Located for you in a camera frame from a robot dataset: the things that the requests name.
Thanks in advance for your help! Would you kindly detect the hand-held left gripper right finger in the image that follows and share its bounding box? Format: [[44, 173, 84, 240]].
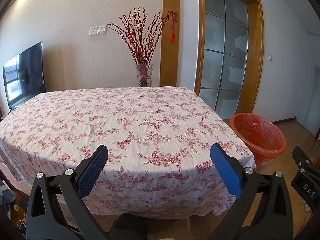
[[210, 143, 294, 240]]

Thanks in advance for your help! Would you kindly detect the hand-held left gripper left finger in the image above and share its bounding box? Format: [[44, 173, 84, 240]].
[[26, 144, 109, 240]]

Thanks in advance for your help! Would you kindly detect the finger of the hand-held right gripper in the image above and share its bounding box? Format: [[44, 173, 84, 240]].
[[292, 146, 314, 172]]

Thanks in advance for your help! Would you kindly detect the orange waste basket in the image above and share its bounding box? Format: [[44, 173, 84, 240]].
[[229, 113, 287, 164]]

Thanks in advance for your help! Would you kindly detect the floral pink white tablecloth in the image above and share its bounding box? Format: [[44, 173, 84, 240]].
[[0, 87, 256, 218]]

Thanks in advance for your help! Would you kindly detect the black fabric seat back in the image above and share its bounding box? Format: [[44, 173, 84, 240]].
[[110, 212, 150, 240]]

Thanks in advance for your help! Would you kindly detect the dark grey cloth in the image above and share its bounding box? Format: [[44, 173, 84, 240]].
[[0, 180, 15, 207]]

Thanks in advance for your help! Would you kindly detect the frosted glass door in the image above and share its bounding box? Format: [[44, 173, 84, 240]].
[[199, 0, 248, 119]]

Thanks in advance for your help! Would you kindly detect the clear glass vase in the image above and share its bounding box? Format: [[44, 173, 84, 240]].
[[135, 63, 155, 88]]

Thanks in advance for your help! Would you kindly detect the black flat television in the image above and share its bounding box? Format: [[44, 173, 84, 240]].
[[2, 42, 46, 109]]

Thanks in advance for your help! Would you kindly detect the red hanging tassel ornament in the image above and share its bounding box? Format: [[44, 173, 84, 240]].
[[167, 10, 179, 43]]

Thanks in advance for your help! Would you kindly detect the wooden door frame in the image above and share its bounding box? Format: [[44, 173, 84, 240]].
[[194, 0, 265, 120]]

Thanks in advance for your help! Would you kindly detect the wooden wall panel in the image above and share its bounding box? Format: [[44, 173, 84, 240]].
[[160, 0, 181, 87]]

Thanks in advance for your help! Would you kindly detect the white wall socket plate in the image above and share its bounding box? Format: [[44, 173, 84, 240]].
[[89, 24, 107, 36]]

